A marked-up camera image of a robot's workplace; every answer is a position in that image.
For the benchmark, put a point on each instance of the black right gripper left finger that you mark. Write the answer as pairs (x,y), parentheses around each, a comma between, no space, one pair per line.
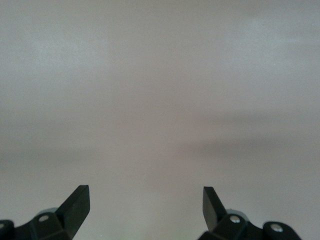
(72,212)

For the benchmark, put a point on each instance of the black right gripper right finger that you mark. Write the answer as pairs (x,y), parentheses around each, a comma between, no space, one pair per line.
(212,212)

